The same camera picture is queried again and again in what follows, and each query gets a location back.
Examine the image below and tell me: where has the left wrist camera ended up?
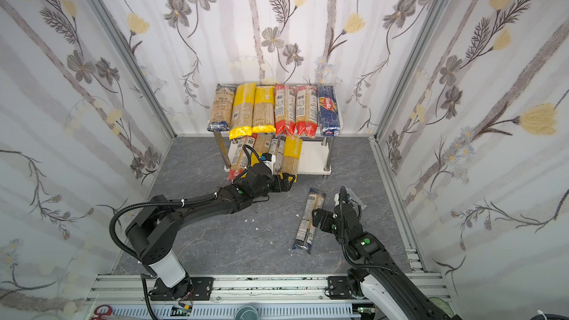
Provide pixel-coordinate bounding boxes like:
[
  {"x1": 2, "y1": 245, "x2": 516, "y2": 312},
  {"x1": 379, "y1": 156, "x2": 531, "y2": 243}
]
[{"x1": 261, "y1": 153, "x2": 276, "y2": 175}]

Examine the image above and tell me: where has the blue Barilla spaghetti pack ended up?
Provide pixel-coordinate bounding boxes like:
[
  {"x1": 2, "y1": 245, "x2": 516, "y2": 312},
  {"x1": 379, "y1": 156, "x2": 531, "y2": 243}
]
[{"x1": 317, "y1": 84, "x2": 341, "y2": 137}]

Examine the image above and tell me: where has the red banded spaghetti pack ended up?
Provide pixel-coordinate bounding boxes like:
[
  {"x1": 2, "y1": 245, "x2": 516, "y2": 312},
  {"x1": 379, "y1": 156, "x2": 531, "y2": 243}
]
[{"x1": 228, "y1": 134, "x2": 256, "y2": 181}]

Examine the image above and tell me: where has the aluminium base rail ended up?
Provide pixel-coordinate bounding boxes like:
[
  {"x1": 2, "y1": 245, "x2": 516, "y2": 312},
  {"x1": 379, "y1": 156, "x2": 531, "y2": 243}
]
[{"x1": 84, "y1": 273, "x2": 450, "y2": 320}]

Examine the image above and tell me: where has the white two-tier shelf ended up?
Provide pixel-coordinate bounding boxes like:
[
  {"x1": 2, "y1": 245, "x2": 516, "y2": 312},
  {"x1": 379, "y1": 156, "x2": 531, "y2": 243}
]
[{"x1": 211, "y1": 84, "x2": 342, "y2": 176}]

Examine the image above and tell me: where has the clear blue-end spaghetti pack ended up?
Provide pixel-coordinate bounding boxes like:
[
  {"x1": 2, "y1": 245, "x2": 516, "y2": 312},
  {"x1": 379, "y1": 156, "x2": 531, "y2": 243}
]
[{"x1": 269, "y1": 135, "x2": 286, "y2": 174}]

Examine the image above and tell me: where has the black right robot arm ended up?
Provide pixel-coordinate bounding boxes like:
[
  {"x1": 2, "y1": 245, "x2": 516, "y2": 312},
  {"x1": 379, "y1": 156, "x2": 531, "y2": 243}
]
[{"x1": 312, "y1": 186, "x2": 460, "y2": 319}]

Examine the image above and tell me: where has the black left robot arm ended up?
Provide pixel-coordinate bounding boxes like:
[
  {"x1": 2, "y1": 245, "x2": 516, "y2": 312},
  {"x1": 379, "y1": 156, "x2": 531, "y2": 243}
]
[{"x1": 109, "y1": 163, "x2": 296, "y2": 302}]

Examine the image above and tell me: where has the clear spaghetti pack barcode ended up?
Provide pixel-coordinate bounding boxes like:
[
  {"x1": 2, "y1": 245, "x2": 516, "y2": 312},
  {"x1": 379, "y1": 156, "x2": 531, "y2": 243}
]
[{"x1": 291, "y1": 188, "x2": 326, "y2": 254}]

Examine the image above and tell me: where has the yellow-banded whole wheat pack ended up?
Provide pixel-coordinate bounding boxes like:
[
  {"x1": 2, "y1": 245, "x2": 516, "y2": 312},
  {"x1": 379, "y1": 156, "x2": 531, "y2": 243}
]
[{"x1": 229, "y1": 82, "x2": 256, "y2": 140}]

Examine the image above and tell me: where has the dark blue clear spaghetti pack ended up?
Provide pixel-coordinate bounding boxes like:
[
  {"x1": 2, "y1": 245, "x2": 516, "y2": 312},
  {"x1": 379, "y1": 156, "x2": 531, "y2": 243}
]
[{"x1": 207, "y1": 84, "x2": 236, "y2": 132}]

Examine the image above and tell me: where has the yellow whole wheat spaghetti pack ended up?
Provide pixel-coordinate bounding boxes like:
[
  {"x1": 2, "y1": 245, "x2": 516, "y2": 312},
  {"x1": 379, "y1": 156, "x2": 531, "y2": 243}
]
[{"x1": 252, "y1": 133, "x2": 274, "y2": 157}]

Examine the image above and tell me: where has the red spaghetti pack with label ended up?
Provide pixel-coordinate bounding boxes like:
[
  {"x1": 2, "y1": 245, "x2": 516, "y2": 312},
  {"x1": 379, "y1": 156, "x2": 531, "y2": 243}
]
[{"x1": 274, "y1": 84, "x2": 296, "y2": 136}]

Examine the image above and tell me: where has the yellow bottom spaghetti pack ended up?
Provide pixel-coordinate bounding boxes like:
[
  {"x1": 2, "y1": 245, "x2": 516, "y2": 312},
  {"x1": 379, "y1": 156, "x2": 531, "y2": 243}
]
[{"x1": 280, "y1": 136, "x2": 303, "y2": 177}]

